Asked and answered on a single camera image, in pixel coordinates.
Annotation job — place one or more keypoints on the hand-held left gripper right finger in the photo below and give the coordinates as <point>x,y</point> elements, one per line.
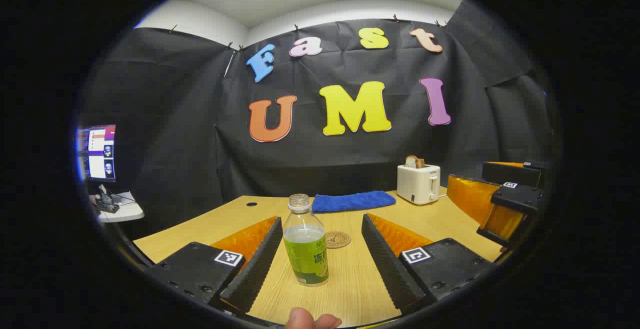
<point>387,264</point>

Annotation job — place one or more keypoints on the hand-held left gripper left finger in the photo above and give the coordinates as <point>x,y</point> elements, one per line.
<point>255,264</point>

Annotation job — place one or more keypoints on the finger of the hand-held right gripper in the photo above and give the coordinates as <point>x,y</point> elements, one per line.
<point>517,199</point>
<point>510,173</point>

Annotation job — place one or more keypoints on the green label water bottle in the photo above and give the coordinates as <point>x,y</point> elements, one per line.
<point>306,254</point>

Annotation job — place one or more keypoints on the round wooden coaster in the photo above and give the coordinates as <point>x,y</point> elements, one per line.
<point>338,239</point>

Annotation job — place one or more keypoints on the blue towel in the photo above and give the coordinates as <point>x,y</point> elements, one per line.
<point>352,201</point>

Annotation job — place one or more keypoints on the white toaster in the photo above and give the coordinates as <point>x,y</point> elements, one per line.
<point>417,184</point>

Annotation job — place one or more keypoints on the bread slice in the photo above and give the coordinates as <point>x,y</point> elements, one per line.
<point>414,162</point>

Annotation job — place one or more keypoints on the white side table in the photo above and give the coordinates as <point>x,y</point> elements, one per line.
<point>127,211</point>

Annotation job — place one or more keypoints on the black keyboard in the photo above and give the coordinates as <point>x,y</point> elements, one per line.
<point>108,207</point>

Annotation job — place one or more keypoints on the small dark desk stand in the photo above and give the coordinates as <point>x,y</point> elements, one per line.
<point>106,195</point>

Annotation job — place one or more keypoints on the computer monitor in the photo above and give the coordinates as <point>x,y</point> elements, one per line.
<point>100,151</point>

